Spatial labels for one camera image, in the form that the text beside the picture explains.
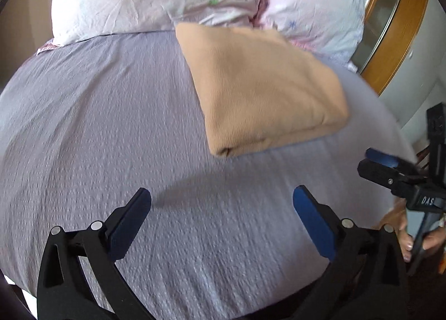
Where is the wooden framed glass wardrobe door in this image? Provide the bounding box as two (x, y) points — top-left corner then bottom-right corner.
(352, 0), (428, 94)

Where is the tan fleece garment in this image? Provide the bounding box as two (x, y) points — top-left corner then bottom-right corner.
(175, 23), (349, 157)

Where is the lavender bed sheet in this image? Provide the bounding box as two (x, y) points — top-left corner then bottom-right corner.
(1, 31), (415, 319)

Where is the person's right hand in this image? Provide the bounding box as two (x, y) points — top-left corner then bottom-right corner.
(377, 197), (446, 263)

